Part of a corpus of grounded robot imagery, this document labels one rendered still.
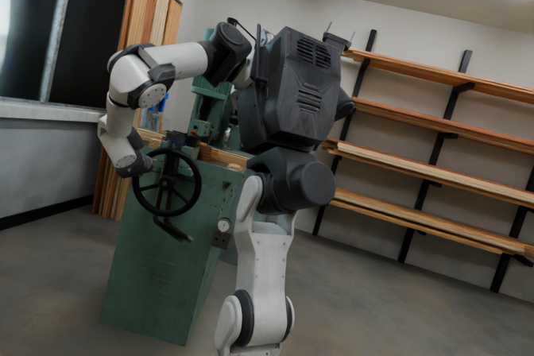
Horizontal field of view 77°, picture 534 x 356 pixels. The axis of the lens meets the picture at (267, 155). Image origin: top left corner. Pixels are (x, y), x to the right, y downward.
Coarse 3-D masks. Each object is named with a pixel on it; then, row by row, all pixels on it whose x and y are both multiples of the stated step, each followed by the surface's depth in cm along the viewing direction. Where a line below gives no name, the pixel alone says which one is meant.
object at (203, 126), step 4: (192, 120) 164; (196, 120) 165; (200, 120) 174; (192, 124) 164; (196, 124) 164; (200, 124) 164; (204, 124) 164; (208, 124) 170; (192, 128) 164; (200, 128) 164; (204, 128) 164; (208, 128) 172; (196, 132) 164; (200, 132) 164; (204, 132) 166; (208, 132) 175; (200, 136) 165; (204, 136) 168
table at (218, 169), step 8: (144, 152) 155; (200, 160) 157; (184, 168) 145; (200, 168) 154; (208, 168) 154; (216, 168) 154; (224, 168) 154; (208, 176) 155; (216, 176) 154; (224, 176) 154; (232, 176) 154; (240, 176) 154
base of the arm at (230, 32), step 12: (228, 24) 96; (216, 36) 92; (228, 36) 92; (240, 36) 96; (228, 48) 92; (240, 48) 94; (228, 60) 94; (240, 60) 97; (216, 72) 98; (228, 72) 97; (216, 84) 100
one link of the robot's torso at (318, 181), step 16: (256, 160) 100; (272, 160) 92; (288, 160) 86; (304, 160) 91; (288, 176) 84; (304, 176) 81; (320, 176) 83; (272, 192) 90; (288, 192) 84; (304, 192) 80; (320, 192) 82; (288, 208) 90; (304, 208) 87
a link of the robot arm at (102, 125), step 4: (104, 116) 92; (100, 120) 91; (104, 120) 90; (100, 124) 92; (104, 124) 89; (100, 128) 93; (104, 128) 90; (108, 128) 88; (100, 132) 95; (104, 132) 96; (108, 132) 89; (112, 132) 89; (116, 132) 88; (124, 132) 89; (128, 132) 91; (100, 136) 96; (112, 136) 90; (116, 136) 90; (120, 136) 90; (124, 136) 91
